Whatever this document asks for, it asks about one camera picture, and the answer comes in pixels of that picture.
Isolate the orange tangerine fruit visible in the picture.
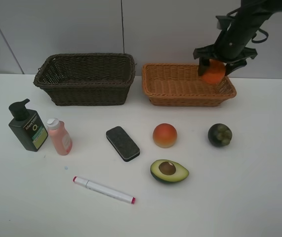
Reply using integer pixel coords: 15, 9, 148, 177
201, 59, 226, 84

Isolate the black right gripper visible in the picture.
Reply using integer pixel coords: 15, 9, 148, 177
193, 25, 258, 77

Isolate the black cable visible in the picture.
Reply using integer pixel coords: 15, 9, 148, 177
251, 27, 270, 44

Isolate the black whiteboard eraser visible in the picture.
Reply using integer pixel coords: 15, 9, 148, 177
106, 126, 140, 162

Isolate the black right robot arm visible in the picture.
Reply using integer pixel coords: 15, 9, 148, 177
193, 0, 282, 76

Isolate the orange-red peach fruit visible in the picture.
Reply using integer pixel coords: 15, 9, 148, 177
153, 123, 177, 148

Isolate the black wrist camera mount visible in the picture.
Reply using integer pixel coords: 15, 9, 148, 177
216, 15, 235, 31

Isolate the light orange wicker basket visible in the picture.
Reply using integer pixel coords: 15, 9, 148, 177
142, 63, 237, 107

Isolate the pink lotion bottle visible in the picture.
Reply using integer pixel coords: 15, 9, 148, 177
46, 118, 73, 156

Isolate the dark brown wicker basket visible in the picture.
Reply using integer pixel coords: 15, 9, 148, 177
34, 53, 135, 106

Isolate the dark mangosteen fruit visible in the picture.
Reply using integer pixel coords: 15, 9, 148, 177
207, 123, 233, 148

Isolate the dark green pump bottle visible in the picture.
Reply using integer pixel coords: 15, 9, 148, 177
8, 99, 48, 152

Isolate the white pink-capped marker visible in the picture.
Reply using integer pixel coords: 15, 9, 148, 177
73, 176, 136, 204

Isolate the halved avocado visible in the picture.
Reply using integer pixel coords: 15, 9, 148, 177
150, 159, 190, 184

